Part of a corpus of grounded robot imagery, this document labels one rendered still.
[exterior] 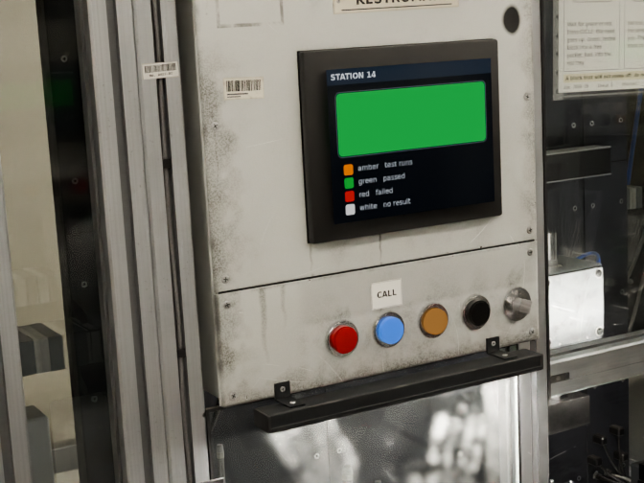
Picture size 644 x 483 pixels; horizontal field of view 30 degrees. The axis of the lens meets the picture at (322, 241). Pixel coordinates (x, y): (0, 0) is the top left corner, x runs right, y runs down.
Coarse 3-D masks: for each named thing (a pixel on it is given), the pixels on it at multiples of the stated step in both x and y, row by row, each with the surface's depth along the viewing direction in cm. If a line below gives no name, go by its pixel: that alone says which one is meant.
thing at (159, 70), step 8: (144, 64) 116; (152, 64) 117; (160, 64) 117; (168, 64) 117; (176, 64) 118; (144, 72) 116; (152, 72) 117; (160, 72) 117; (168, 72) 118; (176, 72) 118
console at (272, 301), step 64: (192, 0) 118; (256, 0) 120; (320, 0) 124; (384, 0) 128; (448, 0) 132; (512, 0) 136; (192, 64) 122; (256, 64) 121; (320, 64) 123; (384, 64) 127; (512, 64) 137; (192, 128) 124; (256, 128) 122; (320, 128) 124; (512, 128) 138; (192, 192) 126; (256, 192) 123; (320, 192) 125; (512, 192) 140; (256, 256) 124; (320, 256) 128; (384, 256) 132; (448, 256) 136; (512, 256) 141; (256, 320) 125; (320, 320) 129; (448, 320) 137; (512, 320) 142; (256, 384) 126; (320, 384) 130
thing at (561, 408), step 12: (564, 396) 176; (576, 396) 175; (588, 396) 176; (552, 408) 172; (564, 408) 173; (576, 408) 175; (588, 408) 176; (552, 420) 173; (564, 420) 174; (576, 420) 175; (588, 420) 176; (552, 432) 173
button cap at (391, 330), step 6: (390, 318) 132; (396, 318) 132; (384, 324) 132; (390, 324) 132; (396, 324) 132; (384, 330) 132; (390, 330) 132; (396, 330) 133; (402, 330) 133; (384, 336) 132; (390, 336) 132; (396, 336) 133; (390, 342) 132
